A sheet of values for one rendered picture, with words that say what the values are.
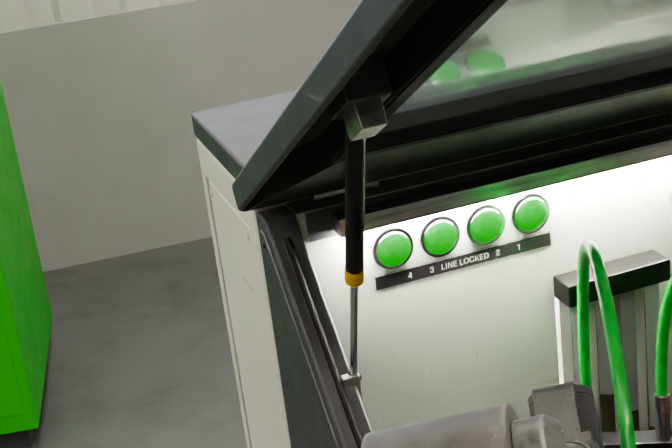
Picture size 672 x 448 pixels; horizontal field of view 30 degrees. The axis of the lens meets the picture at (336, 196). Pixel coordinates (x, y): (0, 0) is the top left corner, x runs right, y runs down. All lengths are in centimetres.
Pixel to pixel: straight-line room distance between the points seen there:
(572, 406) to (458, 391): 52
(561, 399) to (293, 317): 40
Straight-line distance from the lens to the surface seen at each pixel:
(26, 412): 393
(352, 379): 134
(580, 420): 108
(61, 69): 505
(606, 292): 126
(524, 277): 156
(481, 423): 63
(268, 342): 154
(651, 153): 156
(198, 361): 431
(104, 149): 514
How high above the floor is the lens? 196
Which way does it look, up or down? 21 degrees down
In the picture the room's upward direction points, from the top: 7 degrees counter-clockwise
